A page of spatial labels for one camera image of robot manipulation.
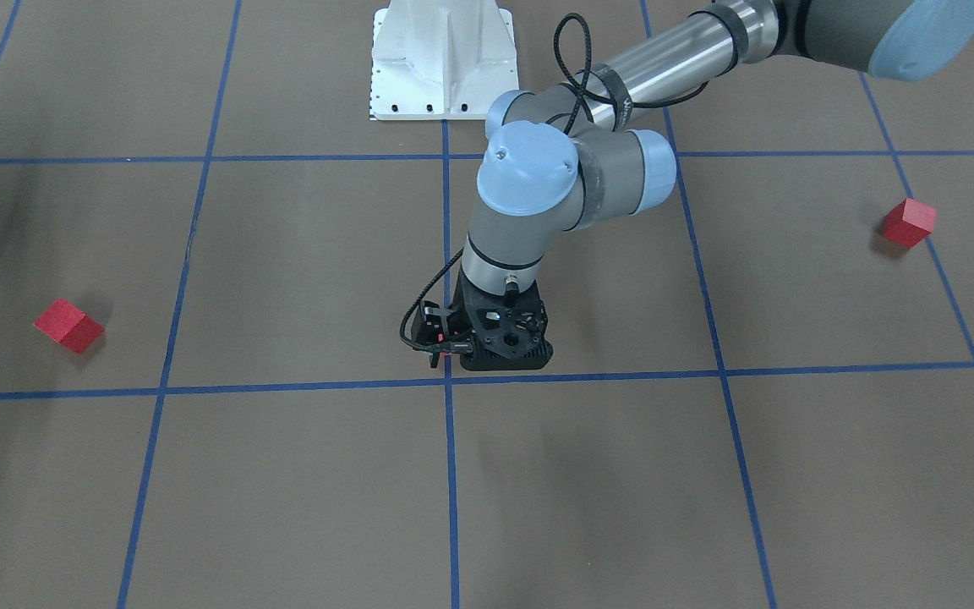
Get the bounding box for white camera pillar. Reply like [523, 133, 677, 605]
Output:
[369, 1, 519, 121]

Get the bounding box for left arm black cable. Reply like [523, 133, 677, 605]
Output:
[399, 13, 712, 352]

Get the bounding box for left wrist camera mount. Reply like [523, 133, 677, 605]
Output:
[413, 301, 474, 369]

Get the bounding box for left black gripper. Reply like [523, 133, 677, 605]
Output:
[453, 277, 554, 371]

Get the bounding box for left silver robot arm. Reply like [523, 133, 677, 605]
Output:
[401, 1, 974, 371]

